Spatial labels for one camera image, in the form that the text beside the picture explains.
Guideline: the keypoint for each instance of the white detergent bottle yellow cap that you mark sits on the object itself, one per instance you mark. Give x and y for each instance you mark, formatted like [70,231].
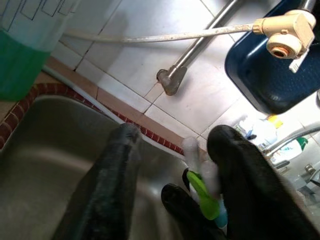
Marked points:
[297,147]

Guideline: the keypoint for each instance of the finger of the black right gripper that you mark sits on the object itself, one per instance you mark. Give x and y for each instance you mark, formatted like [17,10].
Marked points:
[180,215]

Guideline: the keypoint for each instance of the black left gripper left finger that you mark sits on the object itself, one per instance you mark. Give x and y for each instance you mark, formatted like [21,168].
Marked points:
[105,195]

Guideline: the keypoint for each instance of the stainless steel sink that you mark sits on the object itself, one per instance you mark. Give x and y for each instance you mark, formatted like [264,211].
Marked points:
[50,150]

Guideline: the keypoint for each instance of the green liquid bottle blue cap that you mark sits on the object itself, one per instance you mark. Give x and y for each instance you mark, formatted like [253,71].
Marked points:
[20,62]

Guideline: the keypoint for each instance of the dark blue plastic tray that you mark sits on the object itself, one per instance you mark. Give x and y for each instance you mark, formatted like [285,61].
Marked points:
[275,82]

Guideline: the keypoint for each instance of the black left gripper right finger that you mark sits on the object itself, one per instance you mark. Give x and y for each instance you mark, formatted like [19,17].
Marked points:
[250,195]

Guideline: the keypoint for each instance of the chrome tap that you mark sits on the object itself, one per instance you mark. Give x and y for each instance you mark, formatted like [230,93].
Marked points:
[287,140]

